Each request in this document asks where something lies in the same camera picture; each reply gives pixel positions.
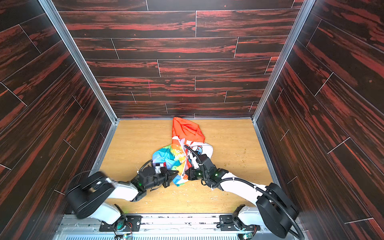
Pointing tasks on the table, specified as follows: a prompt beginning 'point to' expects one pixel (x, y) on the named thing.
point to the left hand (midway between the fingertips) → (180, 172)
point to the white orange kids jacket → (174, 156)
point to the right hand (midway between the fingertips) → (187, 170)
